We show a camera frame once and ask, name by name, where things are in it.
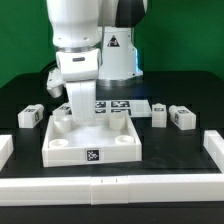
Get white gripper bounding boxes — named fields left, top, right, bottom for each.
left=47, top=49, right=101, bottom=122

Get white square tabletop part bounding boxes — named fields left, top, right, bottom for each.
left=42, top=112, right=142, bottom=167

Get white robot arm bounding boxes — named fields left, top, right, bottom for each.
left=46, top=0, right=148, bottom=122

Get white sheet with markers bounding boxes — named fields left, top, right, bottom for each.
left=95, top=100, right=152, bottom=118

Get black cables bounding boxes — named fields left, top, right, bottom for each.
left=40, top=59, right=58, bottom=74

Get white left obstacle wall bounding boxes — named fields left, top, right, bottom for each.
left=0, top=135, right=14, bottom=171

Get white obstacle wall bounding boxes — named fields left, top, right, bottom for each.
left=0, top=174, right=224, bottom=206
left=0, top=135, right=14, bottom=171
left=203, top=130, right=224, bottom=174

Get white right obstacle wall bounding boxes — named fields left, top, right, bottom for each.
left=203, top=130, right=224, bottom=174

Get white front obstacle wall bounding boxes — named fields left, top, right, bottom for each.
left=0, top=174, right=224, bottom=206

